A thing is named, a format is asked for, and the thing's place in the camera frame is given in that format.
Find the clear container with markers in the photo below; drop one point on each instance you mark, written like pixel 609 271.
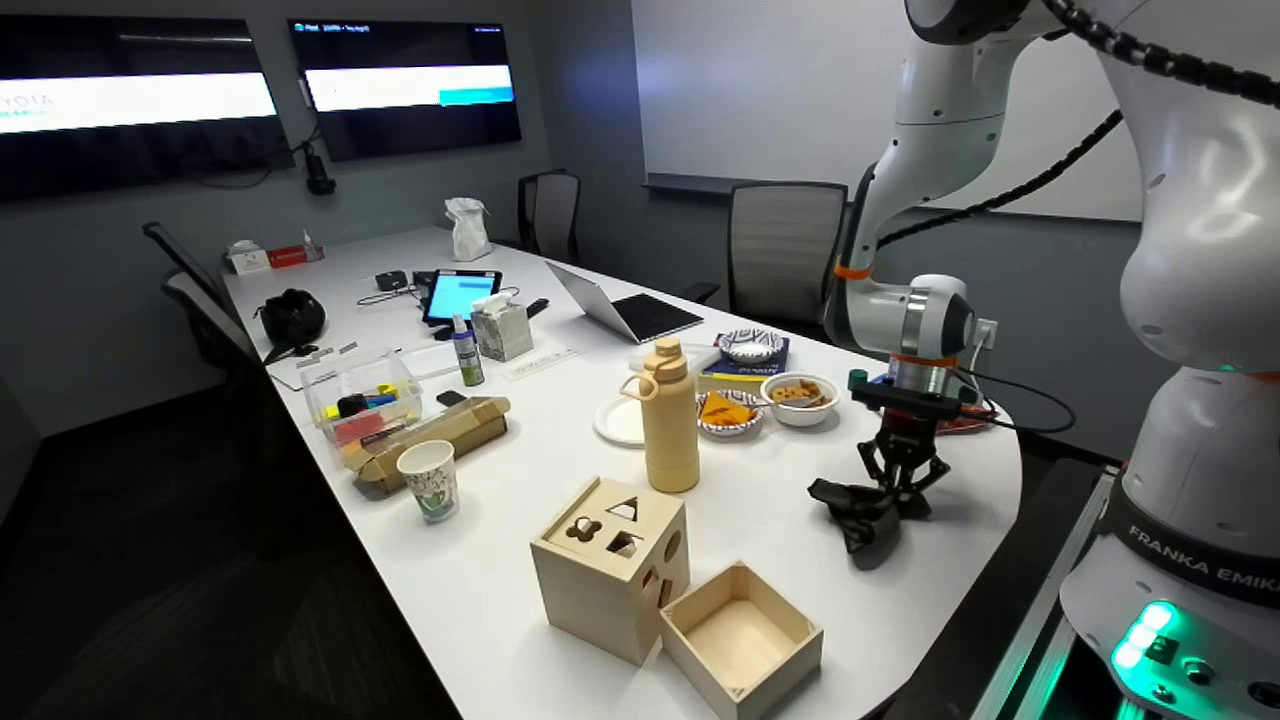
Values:
pixel 360 400

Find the wall monitor with teal bar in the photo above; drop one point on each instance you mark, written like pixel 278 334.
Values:
pixel 407 95

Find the tan water bottle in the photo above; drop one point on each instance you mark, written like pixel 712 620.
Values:
pixel 668 426

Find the white carton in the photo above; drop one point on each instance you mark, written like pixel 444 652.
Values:
pixel 501 330

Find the white wall outlet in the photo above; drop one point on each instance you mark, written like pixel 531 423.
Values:
pixel 990 334

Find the open silver laptop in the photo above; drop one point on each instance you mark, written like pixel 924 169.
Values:
pixel 627 316

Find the white bowl of cereal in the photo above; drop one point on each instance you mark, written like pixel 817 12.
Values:
pixel 800 396

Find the black mesh office chair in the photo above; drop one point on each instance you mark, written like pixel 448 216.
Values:
pixel 550 215

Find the wide wall monitor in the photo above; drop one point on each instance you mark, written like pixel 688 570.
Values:
pixel 133 107

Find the yellow stick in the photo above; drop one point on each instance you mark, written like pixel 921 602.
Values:
pixel 734 381

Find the flat red box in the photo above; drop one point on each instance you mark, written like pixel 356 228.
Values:
pixel 289 252

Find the red snack bag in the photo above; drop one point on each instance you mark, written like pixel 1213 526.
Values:
pixel 980 417

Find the black webcam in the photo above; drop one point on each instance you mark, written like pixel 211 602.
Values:
pixel 318 164

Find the brown cardboard box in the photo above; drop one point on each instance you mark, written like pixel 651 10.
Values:
pixel 453 434

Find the black round bag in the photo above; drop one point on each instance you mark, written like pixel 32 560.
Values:
pixel 292 323

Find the wooden shape sorter cube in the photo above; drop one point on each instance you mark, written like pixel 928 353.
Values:
pixel 603 586

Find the tablet with blue screen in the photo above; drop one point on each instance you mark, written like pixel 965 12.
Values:
pixel 463 294

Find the small black device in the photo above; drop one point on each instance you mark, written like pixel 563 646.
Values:
pixel 389 281

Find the whiteboard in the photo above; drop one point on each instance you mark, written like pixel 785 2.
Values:
pixel 746 95

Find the blue book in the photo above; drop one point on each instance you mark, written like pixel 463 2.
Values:
pixel 722 366

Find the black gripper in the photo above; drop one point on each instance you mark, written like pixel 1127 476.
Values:
pixel 906 443

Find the black towel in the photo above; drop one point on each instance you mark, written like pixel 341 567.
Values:
pixel 856 522

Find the small white box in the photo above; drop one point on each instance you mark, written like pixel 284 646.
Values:
pixel 248 259

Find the bowl of orange snacks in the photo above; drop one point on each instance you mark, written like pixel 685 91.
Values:
pixel 729 414

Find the patterned paper cup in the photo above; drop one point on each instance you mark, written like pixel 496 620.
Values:
pixel 430 480

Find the open wooden box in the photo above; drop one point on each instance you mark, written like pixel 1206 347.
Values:
pixel 768 674

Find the white paper sheet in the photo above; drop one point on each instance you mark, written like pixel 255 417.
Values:
pixel 313 363

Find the black phone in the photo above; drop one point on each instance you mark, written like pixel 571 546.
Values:
pixel 448 396

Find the white plate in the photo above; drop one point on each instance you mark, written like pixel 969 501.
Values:
pixel 619 426

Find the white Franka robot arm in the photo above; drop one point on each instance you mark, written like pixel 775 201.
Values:
pixel 1200 264

